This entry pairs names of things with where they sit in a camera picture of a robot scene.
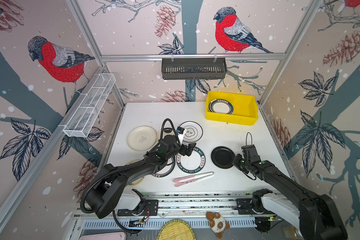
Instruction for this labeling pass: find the aluminium frame post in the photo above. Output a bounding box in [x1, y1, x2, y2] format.
[259, 0, 323, 107]
[67, 0, 126, 108]

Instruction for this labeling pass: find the plate green rim lower left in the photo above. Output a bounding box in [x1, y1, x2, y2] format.
[152, 157, 176, 178]

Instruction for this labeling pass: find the jar with white lid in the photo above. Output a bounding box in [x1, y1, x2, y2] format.
[282, 225, 302, 240]

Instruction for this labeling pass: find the woven yellow green mat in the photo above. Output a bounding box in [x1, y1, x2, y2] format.
[157, 220, 196, 240]

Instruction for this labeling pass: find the plush toy brown white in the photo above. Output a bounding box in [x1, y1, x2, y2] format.
[206, 212, 231, 239]

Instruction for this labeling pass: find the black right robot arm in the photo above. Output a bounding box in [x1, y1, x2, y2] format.
[233, 150, 348, 240]

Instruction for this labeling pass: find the yellow plastic bin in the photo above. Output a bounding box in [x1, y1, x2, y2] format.
[206, 91, 259, 126]

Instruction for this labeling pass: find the aluminium frame post right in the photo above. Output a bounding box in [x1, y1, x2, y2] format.
[259, 0, 323, 107]

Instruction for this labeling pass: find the aluminium frame top bar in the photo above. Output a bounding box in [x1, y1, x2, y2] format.
[101, 53, 286, 63]

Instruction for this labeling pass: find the cream bear print plate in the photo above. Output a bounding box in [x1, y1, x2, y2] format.
[127, 126, 157, 151]

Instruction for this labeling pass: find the aluminium frame post left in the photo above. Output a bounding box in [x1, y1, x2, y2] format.
[67, 0, 126, 108]

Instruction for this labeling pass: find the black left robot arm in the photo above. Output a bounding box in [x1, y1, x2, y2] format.
[80, 118, 196, 219]

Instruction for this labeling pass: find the pink tray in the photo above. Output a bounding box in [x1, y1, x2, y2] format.
[79, 232, 127, 240]

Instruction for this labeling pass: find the black hanging wire basket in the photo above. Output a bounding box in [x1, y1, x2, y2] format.
[162, 58, 227, 80]

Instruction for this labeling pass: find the white plate green red rim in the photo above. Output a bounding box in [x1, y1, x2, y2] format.
[208, 99, 234, 115]

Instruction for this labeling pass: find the plate green rim red text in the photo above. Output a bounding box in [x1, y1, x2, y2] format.
[176, 147, 206, 174]

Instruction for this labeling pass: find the pink white utensil upper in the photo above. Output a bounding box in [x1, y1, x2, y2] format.
[173, 172, 214, 183]

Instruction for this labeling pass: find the aluminium rail base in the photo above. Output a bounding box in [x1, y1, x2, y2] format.
[71, 192, 282, 233]

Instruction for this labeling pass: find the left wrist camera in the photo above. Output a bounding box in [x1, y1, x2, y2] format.
[176, 127, 186, 144]

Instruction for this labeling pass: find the white wire mesh basket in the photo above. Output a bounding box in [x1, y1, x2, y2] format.
[63, 73, 116, 138]

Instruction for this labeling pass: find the cream plate front left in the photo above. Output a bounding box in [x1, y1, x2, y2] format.
[127, 160, 144, 186]

